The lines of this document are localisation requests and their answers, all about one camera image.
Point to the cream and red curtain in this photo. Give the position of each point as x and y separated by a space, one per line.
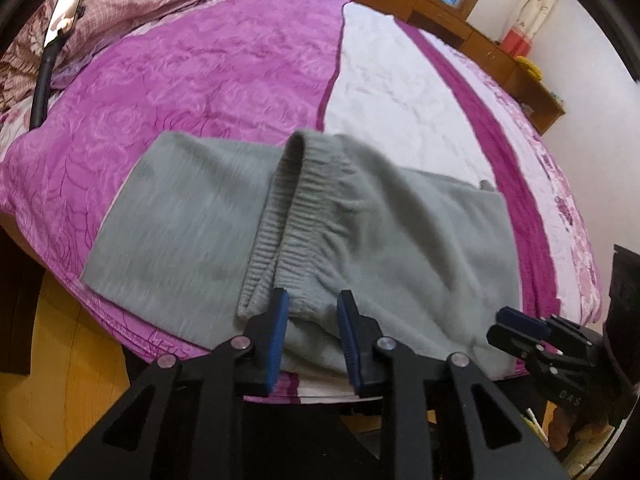
527 15

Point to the grey pants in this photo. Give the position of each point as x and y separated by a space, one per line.
200 230

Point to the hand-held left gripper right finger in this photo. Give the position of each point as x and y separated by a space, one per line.
347 341

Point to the smartphone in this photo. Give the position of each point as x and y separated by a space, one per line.
66 11

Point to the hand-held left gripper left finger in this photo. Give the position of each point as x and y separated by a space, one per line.
275 340

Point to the dark wooden bed side rail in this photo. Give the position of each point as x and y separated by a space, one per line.
20 305

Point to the purple floral bedspread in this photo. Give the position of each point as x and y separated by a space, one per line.
210 70

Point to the wooden cabinet row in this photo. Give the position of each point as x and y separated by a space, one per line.
450 25

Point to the yellow cloth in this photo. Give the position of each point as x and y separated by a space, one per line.
529 66

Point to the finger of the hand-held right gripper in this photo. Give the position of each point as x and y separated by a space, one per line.
515 344
522 324

